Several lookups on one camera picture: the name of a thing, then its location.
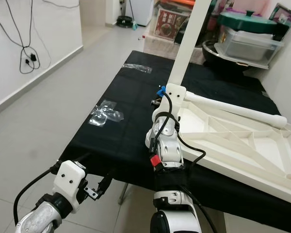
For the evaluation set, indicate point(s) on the red printed cardboard box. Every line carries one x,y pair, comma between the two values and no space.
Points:
167,23

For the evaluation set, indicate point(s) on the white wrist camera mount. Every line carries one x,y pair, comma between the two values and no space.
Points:
174,92
72,175

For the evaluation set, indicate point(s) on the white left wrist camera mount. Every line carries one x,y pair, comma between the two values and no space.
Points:
72,175

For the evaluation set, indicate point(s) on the clear tape strip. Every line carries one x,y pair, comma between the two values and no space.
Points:
137,68

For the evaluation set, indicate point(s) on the beige fabric bench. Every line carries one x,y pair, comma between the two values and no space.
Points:
157,48

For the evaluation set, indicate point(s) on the white appliance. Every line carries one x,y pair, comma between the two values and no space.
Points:
140,12

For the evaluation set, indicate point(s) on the white plastic children table top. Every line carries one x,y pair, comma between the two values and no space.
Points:
228,131

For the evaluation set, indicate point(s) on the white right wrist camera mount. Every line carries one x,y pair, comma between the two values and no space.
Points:
174,92

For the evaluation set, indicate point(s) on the black wok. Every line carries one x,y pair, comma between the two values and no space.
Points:
223,68

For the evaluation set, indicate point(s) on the black table cloth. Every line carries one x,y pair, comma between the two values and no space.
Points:
131,141

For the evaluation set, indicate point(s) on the clear tape cross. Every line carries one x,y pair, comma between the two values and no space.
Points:
106,114

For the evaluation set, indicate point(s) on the black power adapter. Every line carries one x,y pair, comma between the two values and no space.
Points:
32,59

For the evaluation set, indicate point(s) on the black framed picture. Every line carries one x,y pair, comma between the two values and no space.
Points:
285,22

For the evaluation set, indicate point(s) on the orange plastic lid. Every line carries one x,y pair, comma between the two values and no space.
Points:
174,2

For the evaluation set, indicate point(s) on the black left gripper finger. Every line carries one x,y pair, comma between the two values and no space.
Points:
106,183

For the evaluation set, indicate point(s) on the white plastic table leg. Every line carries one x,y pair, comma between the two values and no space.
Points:
189,43
237,110

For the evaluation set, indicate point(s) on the green pot lid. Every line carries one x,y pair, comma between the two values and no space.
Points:
247,23

